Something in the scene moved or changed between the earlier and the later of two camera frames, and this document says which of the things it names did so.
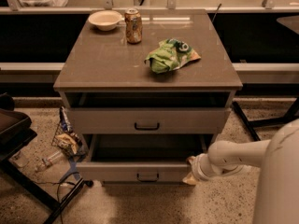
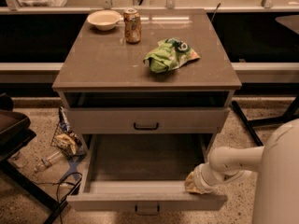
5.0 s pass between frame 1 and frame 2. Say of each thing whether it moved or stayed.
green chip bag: stayed
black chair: stayed
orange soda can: stayed
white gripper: moved
